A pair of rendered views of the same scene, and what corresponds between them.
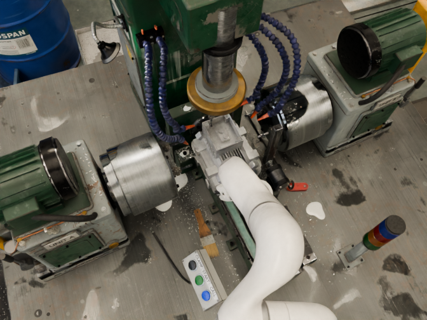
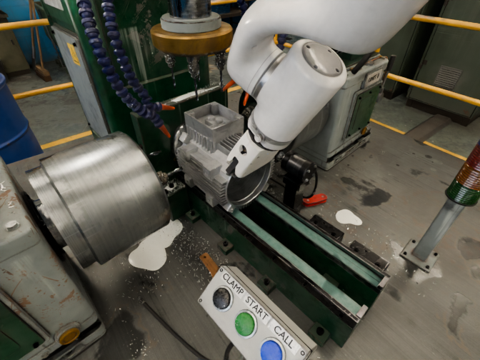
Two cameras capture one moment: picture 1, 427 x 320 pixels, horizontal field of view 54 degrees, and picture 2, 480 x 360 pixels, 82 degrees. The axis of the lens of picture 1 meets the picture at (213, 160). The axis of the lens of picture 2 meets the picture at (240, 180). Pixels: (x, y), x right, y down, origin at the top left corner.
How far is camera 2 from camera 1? 0.90 m
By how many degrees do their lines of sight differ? 26
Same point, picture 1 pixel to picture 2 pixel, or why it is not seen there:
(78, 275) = not seen: outside the picture
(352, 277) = (441, 278)
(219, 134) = (210, 121)
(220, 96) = (199, 19)
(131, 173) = (79, 168)
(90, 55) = not seen: hidden behind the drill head
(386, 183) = (399, 177)
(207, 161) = (203, 160)
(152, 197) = (123, 210)
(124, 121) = not seen: hidden behind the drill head
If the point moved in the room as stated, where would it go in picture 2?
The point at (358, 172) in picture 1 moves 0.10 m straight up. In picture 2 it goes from (366, 175) to (374, 153)
